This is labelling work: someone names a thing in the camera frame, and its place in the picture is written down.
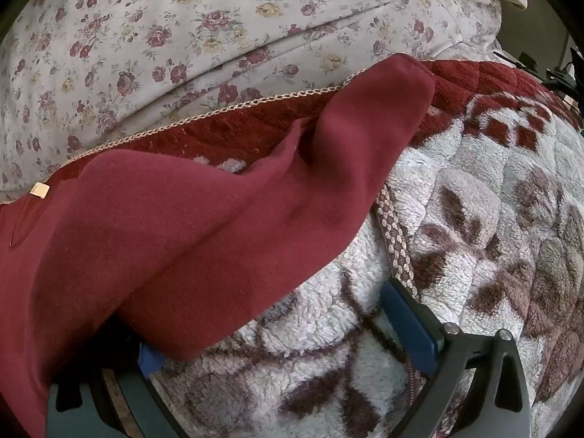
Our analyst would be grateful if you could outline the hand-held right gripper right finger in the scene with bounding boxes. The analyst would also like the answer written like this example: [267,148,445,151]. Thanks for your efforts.
[380,277,533,438]

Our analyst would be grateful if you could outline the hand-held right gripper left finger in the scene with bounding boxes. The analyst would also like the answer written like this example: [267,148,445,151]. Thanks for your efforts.
[46,318,189,438]

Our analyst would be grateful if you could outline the dark red pants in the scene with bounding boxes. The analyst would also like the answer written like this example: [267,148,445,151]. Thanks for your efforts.
[0,53,437,438]

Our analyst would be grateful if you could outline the red and white fleece blanket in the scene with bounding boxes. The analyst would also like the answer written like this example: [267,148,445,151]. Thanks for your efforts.
[46,59,584,438]

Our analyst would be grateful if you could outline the black device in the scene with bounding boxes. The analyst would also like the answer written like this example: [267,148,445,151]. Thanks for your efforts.
[494,48,584,101]

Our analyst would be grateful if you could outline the floral print quilt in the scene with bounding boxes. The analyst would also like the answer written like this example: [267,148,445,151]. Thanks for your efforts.
[0,0,503,202]

